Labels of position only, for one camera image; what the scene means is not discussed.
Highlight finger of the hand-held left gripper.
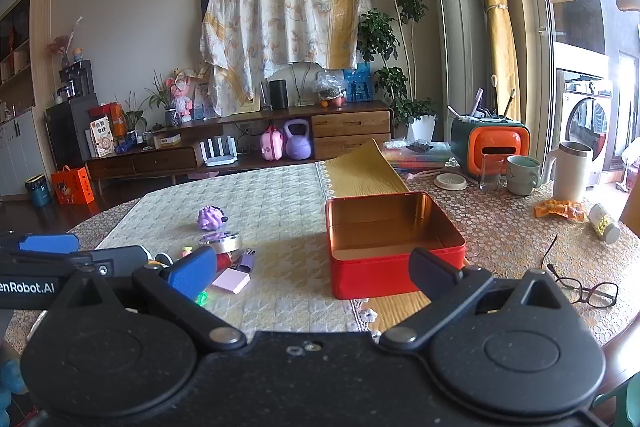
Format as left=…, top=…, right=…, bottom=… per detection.
left=0, top=233, right=96, bottom=265
left=67, top=245, right=151, bottom=278

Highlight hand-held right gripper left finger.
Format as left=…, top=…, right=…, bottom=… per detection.
left=46, top=248, right=248, bottom=353

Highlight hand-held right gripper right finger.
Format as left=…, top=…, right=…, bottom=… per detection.
left=379, top=247, right=577, bottom=352

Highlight red tin box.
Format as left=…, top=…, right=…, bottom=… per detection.
left=325, top=192, right=468, bottom=300

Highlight pink notepad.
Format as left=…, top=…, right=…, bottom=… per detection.
left=212, top=268, right=252, bottom=294

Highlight round silver tin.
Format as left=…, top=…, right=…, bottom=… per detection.
left=198, top=231, right=244, bottom=255

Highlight purple usb stick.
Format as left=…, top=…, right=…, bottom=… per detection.
left=236, top=248, right=258, bottom=273

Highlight purple spiky toy figure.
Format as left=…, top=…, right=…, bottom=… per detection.
left=197, top=205, right=230, bottom=231

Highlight person's left hand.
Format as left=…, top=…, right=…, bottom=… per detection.
left=0, top=356, right=29, bottom=415

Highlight teal bucket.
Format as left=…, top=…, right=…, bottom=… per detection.
left=25, top=174, right=52, bottom=208

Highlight orange gift bag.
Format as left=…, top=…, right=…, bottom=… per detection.
left=51, top=166, right=96, bottom=205

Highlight gold patterned tablecloth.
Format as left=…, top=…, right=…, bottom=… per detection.
left=5, top=147, right=640, bottom=350

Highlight white round lid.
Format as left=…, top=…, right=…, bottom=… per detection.
left=434, top=173, right=468, bottom=190

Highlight white low cabinet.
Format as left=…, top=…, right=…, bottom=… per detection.
left=0, top=107, right=48, bottom=198

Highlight clear drinking glass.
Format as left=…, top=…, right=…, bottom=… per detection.
left=479, top=153, right=507, bottom=192

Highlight black cabinet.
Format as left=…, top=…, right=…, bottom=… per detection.
left=44, top=93, right=101, bottom=168

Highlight stack of books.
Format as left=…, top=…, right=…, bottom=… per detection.
left=380, top=141, right=458, bottom=170

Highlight white brown snack box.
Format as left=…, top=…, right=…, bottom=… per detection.
left=90, top=119, right=115, bottom=158

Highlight yellow table runner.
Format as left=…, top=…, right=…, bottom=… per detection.
left=316, top=138, right=436, bottom=338

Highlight white router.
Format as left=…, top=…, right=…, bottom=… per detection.
left=200, top=136, right=238, bottom=166

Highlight pale green mug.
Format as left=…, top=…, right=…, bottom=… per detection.
left=506, top=155, right=543, bottom=196

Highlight orange green desk organizer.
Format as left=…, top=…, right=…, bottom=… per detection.
left=450, top=114, right=531, bottom=175

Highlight orange box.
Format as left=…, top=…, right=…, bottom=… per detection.
left=90, top=103, right=126, bottom=138

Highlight small potted plant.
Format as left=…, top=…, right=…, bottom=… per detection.
left=117, top=93, right=148, bottom=144

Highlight orange snack packet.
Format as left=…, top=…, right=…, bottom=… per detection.
left=533, top=199, right=586, bottom=223

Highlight pink toy case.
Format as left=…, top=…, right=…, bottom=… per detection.
left=260, top=126, right=287, bottom=160

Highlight black eyeglasses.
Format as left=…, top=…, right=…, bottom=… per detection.
left=541, top=234, right=620, bottom=309

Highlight potted orchid plant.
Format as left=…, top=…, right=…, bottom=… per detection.
left=145, top=72, right=181, bottom=128

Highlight black coffee machine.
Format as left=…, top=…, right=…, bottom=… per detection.
left=57, top=59, right=96, bottom=100

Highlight purple kettlebell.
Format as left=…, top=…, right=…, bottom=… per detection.
left=284, top=118, right=314, bottom=160

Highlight wooden tv cabinet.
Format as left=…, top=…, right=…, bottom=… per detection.
left=85, top=102, right=393, bottom=195

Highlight pink doll figure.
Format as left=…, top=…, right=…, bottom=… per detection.
left=167, top=69, right=196, bottom=122

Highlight white thermos cup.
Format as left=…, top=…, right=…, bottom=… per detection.
left=542, top=141, right=594, bottom=204

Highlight small pill bottle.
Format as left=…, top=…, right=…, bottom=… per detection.
left=587, top=203, right=622, bottom=244

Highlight vase of dried flowers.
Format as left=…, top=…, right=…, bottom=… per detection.
left=47, top=17, right=83, bottom=70

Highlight black speaker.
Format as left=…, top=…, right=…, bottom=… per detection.
left=269, top=79, right=289, bottom=110

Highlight plastic bag of fruit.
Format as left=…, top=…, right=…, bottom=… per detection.
left=315, top=69, right=348, bottom=108

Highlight white washing machine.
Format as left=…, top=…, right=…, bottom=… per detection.
left=555, top=69, right=615, bottom=172

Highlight cream arched panel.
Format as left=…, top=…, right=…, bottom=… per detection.
left=290, top=62, right=322, bottom=108

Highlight teal chair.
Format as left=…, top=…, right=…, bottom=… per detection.
left=592, top=372, right=640, bottom=427

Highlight cream standing air conditioner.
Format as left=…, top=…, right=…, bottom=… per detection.
left=421, top=0, right=493, bottom=142

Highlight floral cloth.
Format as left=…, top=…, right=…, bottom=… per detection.
left=199, top=0, right=373, bottom=118

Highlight potted tree white pot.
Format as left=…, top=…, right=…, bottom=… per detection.
left=356, top=0, right=441, bottom=142

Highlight yellow curtain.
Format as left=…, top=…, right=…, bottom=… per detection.
left=472, top=0, right=523, bottom=122

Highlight wooden wall shelf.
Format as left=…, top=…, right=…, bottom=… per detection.
left=0, top=0, right=53, bottom=118

